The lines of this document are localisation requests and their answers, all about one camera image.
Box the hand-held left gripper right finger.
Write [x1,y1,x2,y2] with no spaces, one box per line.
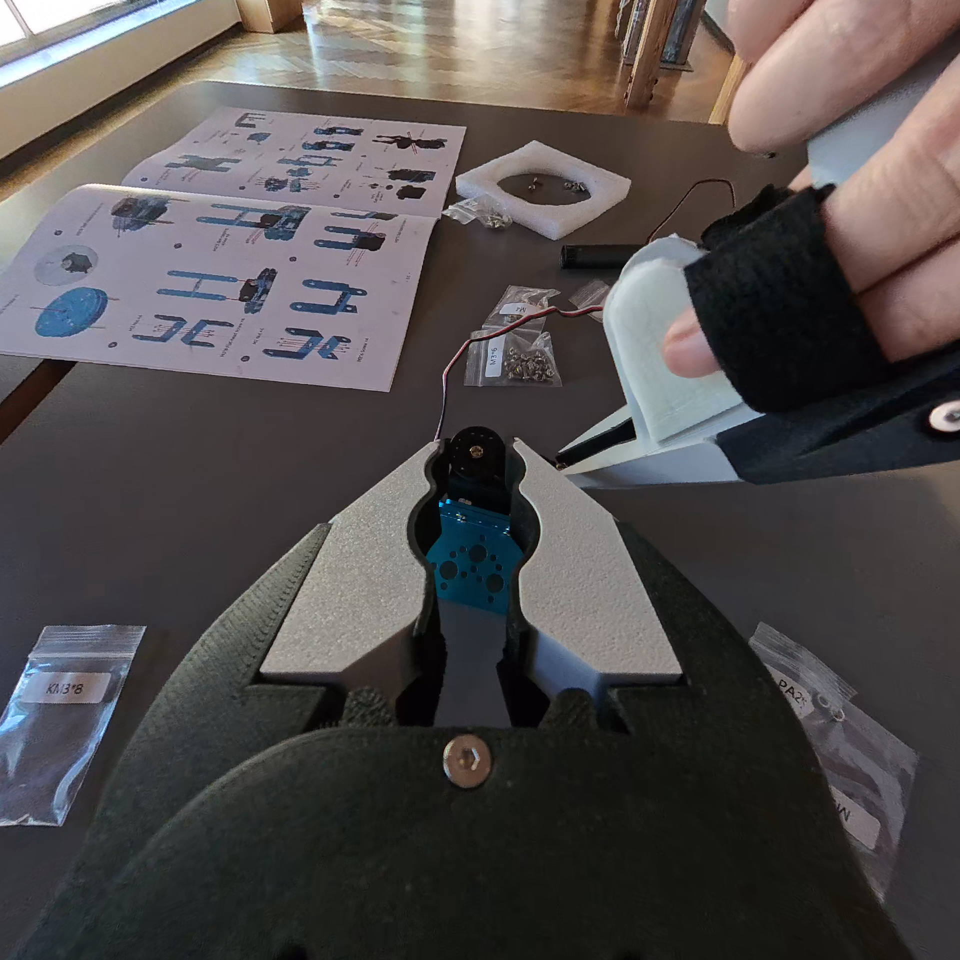
[512,437,685,695]

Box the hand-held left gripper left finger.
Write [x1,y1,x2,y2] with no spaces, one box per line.
[258,441,447,687]

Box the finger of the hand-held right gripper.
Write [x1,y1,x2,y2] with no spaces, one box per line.
[562,433,742,490]
[556,403,639,465]

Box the black screwdriver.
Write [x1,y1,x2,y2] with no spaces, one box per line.
[561,241,648,273]

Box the white square foam frame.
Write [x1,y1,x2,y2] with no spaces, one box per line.
[455,138,631,241]

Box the dark brown desk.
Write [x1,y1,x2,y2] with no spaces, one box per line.
[0,78,960,960]

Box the clear bag of screws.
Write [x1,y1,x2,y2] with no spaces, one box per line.
[463,330,564,390]

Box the crumpled clear parts bag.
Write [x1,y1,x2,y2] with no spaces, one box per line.
[498,285,562,331]

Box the tiny crumpled clear bag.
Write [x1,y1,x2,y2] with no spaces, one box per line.
[442,196,515,230]

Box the white printed instruction manual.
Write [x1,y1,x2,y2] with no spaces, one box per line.
[0,107,468,393]

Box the beige square column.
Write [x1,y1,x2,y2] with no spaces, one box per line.
[238,0,309,35]

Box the large glass window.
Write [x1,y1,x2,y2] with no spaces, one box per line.
[0,0,200,42]

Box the wooden support post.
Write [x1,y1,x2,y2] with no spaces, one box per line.
[626,0,706,110]
[708,56,751,125]

